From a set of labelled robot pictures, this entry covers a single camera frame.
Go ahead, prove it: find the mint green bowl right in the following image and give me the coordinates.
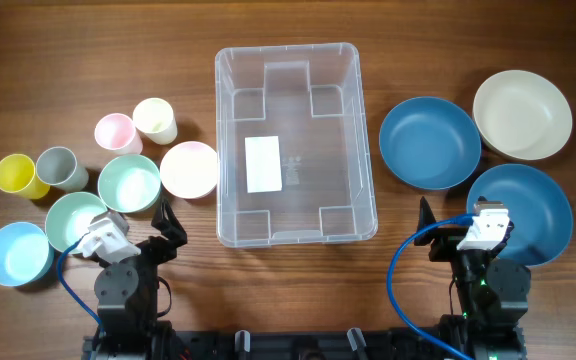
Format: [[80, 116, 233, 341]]
[[97, 154, 162, 213]]

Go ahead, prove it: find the mint green bowl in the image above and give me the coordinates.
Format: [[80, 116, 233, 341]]
[[97, 154, 162, 213], [45, 192, 108, 252]]

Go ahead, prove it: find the pink plastic cup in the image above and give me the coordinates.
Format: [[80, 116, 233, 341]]
[[94, 113, 143, 155]]

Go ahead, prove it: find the pink plastic bowl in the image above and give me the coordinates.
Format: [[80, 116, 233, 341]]
[[160, 141, 219, 199]]

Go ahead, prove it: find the mint green bowl left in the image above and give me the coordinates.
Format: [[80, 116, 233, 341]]
[[45, 192, 108, 252]]

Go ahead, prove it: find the yellow plastic cup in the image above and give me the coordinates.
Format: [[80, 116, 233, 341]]
[[0, 154, 50, 200]]

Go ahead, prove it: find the white paper label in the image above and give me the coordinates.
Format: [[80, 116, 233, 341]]
[[245, 136, 282, 193]]

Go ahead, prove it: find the light blue bowl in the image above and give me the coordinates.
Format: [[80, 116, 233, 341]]
[[0, 222, 54, 287]]

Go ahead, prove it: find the cream plastic cup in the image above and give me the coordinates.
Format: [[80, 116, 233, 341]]
[[132, 98, 178, 145]]

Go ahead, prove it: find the cream plate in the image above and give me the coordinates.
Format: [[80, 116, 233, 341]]
[[472, 70, 573, 161]]

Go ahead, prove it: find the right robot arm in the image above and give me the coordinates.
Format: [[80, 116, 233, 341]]
[[414, 199, 531, 359]]

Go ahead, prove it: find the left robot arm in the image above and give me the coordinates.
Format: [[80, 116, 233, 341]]
[[81, 198, 191, 360]]

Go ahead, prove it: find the clear plastic storage container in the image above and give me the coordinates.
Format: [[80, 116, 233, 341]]
[[215, 42, 378, 249]]

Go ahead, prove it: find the grey plastic cup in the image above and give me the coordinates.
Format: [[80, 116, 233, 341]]
[[36, 146, 89, 192]]

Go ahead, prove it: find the left blue cable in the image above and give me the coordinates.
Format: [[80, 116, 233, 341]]
[[56, 239, 104, 329]]

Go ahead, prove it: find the dark blue plate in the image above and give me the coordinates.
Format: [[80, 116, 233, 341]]
[[466, 164, 574, 267], [379, 96, 482, 190]]

